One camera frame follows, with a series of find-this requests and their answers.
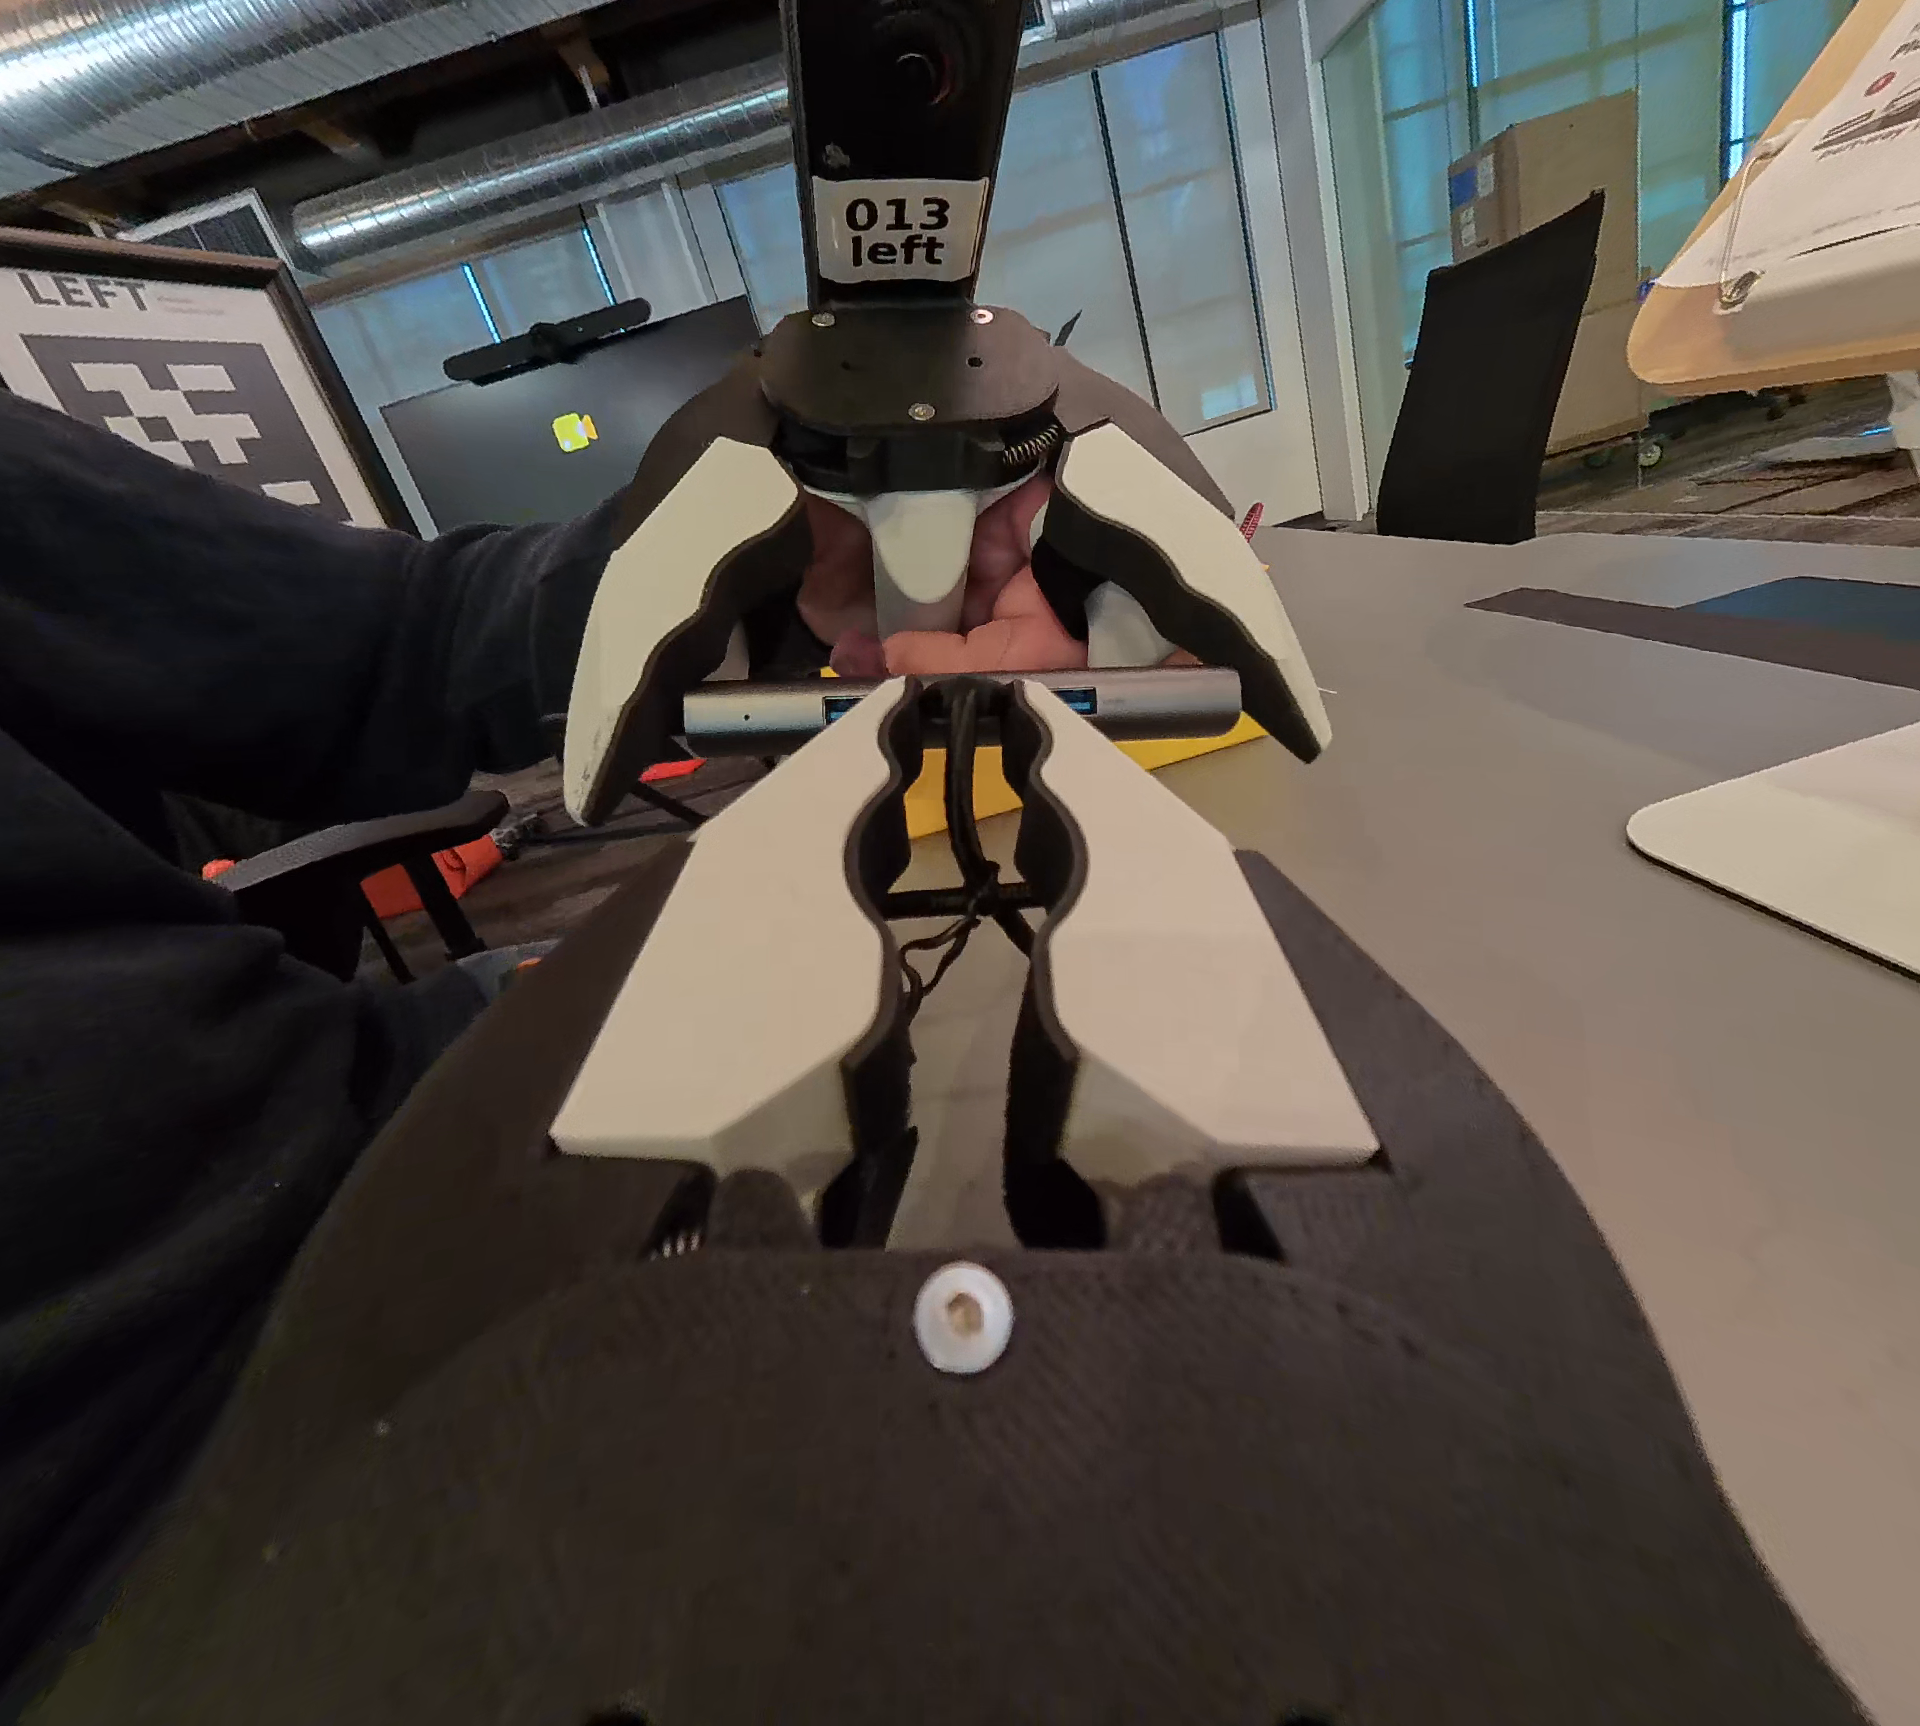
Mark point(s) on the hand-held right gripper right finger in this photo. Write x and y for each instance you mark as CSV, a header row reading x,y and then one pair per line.
x,y
1201,1007

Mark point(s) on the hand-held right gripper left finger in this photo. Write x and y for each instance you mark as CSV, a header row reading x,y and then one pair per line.
x,y
734,991

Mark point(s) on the orange traffic cone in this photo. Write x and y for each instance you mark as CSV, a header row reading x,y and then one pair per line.
x,y
464,865

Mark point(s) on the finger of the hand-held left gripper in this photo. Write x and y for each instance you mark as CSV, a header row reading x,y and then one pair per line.
x,y
660,557
1201,541

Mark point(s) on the printed marker board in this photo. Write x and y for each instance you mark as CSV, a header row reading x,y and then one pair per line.
x,y
151,391

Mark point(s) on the yellow plastic bin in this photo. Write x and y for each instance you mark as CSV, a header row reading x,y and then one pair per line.
x,y
1185,751

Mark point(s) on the cardboard box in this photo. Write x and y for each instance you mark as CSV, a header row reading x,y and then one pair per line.
x,y
1561,196

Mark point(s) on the black standing panel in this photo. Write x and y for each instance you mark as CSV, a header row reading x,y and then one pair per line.
x,y
1484,377

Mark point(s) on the white document stand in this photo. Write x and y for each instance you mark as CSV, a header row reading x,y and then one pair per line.
x,y
1800,827

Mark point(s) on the printed instruction sheet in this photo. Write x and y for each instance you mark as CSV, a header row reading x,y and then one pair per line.
x,y
1844,180

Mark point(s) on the black wall monitor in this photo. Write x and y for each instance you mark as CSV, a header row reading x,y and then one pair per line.
x,y
494,467

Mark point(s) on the person's left hand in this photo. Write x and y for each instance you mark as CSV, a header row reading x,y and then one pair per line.
x,y
1005,638

